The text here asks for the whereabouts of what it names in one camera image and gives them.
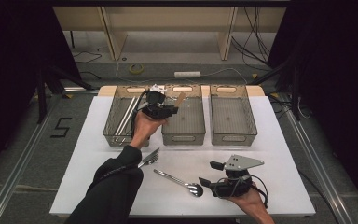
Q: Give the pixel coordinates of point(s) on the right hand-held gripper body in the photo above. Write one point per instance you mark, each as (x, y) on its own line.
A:
(244, 162)

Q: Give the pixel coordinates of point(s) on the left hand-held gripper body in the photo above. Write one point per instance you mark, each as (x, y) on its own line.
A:
(155, 98)

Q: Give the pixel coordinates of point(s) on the clear grey plastic bin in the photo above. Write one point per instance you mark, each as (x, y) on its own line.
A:
(183, 124)
(110, 138)
(233, 124)

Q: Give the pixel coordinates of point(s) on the white chopstick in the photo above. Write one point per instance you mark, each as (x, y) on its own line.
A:
(130, 119)
(125, 115)

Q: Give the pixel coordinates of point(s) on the person's left hand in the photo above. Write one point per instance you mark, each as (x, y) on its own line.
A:
(143, 130)

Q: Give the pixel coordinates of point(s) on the person's right hand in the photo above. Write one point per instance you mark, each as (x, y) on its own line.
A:
(250, 203)

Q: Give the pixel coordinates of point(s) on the metal spoon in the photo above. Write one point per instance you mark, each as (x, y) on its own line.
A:
(195, 189)

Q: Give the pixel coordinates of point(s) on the yellow tape roll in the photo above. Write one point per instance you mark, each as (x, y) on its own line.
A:
(136, 72)

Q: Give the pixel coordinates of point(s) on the white board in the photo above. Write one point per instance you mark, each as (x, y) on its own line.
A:
(174, 202)

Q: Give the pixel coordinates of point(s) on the white power strip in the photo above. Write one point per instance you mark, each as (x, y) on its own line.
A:
(187, 74)

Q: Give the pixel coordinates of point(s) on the wooden shelf unit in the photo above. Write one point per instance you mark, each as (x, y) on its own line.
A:
(167, 18)

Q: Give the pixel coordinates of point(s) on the black metal stand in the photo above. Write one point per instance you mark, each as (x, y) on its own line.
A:
(296, 93)
(42, 93)

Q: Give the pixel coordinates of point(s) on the black curtain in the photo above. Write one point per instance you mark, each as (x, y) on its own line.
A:
(12, 62)
(338, 93)

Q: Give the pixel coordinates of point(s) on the aluminium floor rail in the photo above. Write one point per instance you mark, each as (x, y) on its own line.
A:
(12, 180)
(324, 180)

